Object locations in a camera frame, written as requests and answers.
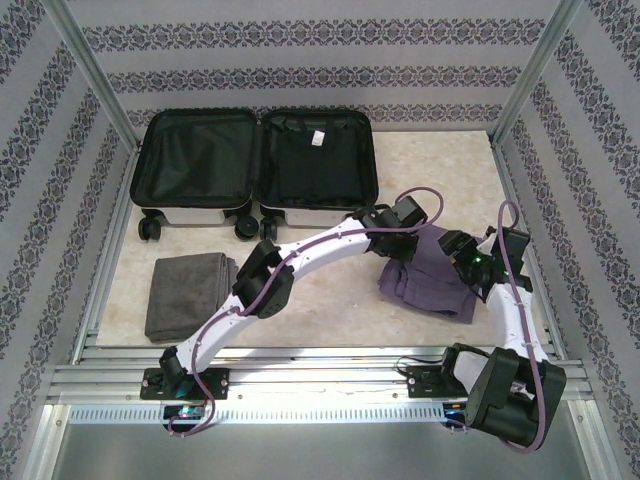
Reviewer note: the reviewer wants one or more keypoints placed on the black folded garment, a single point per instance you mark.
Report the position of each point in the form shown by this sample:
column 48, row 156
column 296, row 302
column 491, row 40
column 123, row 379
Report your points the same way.
column 320, row 170

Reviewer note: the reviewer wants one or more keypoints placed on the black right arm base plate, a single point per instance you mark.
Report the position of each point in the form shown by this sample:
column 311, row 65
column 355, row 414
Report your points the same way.
column 425, row 382

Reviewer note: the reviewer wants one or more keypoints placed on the aluminium cross rail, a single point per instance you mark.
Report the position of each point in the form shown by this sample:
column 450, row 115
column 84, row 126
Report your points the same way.
column 325, row 375

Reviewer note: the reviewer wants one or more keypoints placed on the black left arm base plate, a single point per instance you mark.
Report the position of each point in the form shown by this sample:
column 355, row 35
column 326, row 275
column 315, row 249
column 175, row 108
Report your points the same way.
column 220, row 382

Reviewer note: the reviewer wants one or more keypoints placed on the grey metal panel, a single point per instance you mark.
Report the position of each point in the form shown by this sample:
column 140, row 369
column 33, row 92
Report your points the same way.
column 320, row 455

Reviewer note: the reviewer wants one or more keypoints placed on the grey towel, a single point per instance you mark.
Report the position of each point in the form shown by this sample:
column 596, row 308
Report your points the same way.
column 185, row 295

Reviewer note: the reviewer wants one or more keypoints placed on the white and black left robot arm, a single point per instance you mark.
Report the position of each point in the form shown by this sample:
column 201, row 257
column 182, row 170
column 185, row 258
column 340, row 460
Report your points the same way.
column 325, row 252

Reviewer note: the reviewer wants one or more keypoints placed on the white hard-shell suitcase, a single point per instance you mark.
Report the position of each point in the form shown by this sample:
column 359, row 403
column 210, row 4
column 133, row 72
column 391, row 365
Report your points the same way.
column 200, row 165

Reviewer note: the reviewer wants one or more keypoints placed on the aluminium side rail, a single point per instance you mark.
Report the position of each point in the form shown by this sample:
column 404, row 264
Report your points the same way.
column 111, row 240

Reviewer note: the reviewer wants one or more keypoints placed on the aluminium frame post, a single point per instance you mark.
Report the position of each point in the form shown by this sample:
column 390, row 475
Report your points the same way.
column 537, row 75
column 95, row 75

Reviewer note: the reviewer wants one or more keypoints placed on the small circuit board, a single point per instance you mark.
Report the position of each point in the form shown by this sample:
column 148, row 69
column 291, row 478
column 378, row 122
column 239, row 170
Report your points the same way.
column 185, row 412
column 456, row 412

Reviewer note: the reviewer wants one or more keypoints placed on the purple cloth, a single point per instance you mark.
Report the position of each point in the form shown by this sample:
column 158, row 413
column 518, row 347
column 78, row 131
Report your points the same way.
column 425, row 290

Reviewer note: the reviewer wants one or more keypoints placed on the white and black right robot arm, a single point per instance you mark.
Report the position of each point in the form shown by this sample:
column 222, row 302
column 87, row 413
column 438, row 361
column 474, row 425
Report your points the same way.
column 505, row 320

